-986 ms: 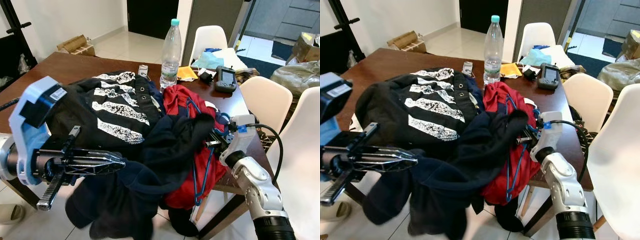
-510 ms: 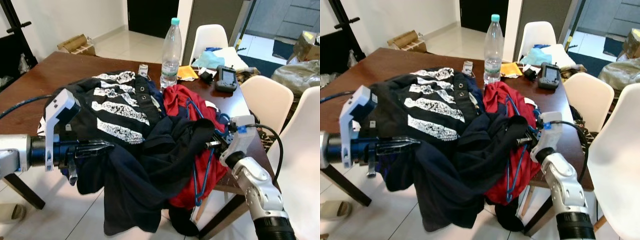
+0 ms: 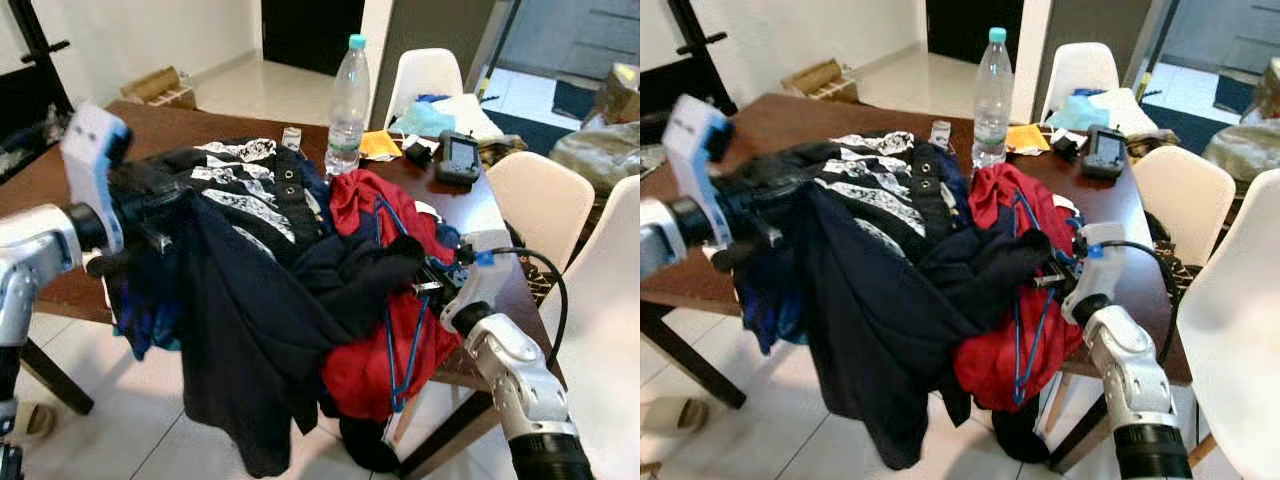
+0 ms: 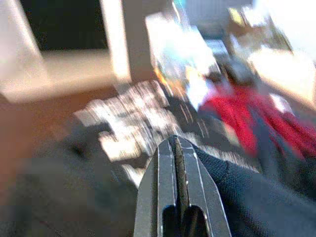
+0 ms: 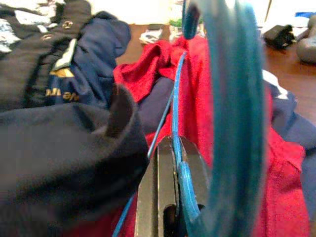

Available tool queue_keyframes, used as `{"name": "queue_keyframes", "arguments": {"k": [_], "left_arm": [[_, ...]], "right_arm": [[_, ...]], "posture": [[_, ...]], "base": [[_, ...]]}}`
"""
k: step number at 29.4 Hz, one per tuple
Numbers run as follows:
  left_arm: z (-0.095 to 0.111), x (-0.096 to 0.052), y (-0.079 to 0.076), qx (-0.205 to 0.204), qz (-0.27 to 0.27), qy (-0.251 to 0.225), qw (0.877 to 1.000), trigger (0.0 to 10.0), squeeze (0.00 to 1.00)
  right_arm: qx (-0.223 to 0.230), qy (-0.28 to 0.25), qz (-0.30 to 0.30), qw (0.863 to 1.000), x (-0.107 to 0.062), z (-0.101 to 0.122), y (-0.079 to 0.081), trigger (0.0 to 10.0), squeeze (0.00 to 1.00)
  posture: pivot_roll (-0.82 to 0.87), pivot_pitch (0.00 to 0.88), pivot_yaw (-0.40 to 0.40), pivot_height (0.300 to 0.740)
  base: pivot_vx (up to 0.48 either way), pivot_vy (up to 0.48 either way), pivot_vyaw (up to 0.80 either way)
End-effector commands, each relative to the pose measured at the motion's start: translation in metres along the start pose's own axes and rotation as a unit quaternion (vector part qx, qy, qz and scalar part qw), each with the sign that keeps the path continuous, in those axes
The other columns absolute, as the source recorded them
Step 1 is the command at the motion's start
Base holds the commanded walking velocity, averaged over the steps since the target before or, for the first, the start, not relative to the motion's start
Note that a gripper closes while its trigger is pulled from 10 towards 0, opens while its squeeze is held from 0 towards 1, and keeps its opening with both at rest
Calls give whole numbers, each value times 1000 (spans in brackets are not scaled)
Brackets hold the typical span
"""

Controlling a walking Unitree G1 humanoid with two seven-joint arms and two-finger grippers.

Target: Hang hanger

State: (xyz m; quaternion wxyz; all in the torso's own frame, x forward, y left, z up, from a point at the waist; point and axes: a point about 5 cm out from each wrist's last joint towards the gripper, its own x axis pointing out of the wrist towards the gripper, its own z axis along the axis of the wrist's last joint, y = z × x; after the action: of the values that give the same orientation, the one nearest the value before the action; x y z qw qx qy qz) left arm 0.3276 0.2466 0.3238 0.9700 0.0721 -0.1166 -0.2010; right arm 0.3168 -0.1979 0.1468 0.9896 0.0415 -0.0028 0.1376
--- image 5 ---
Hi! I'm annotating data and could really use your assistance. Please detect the blue plastic hanger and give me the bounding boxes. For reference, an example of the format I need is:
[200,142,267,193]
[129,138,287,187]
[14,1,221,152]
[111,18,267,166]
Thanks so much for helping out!
[112,0,269,237]

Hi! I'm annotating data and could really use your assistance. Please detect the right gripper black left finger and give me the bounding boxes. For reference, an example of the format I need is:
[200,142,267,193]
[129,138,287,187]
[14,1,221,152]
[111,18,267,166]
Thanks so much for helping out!
[134,136,179,237]

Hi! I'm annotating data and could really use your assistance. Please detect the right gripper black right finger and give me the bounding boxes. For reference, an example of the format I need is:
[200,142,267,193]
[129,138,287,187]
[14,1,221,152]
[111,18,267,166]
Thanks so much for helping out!
[178,136,213,208]

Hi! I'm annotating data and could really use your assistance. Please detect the navy garment with gold print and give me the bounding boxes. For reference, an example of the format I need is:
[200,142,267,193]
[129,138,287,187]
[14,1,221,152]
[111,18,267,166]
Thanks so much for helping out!
[46,11,316,237]

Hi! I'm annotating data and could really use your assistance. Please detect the black power adapter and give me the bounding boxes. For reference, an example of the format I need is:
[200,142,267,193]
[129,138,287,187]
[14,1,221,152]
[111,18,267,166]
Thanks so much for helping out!
[263,24,297,49]

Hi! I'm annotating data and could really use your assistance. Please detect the black white striped garment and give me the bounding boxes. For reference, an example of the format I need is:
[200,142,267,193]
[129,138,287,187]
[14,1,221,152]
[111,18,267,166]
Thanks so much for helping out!
[0,0,94,112]

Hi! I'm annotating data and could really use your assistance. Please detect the plain red shirt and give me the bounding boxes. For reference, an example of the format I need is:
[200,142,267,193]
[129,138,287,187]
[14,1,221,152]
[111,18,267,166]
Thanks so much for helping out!
[106,37,312,237]

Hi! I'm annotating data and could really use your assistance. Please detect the dark navy hoodie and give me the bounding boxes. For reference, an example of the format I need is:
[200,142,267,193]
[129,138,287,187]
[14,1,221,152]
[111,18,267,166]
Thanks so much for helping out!
[0,83,150,237]

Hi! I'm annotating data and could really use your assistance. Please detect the grey handheld terminal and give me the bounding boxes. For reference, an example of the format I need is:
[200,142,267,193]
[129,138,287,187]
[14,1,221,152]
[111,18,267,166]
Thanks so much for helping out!
[296,14,316,64]

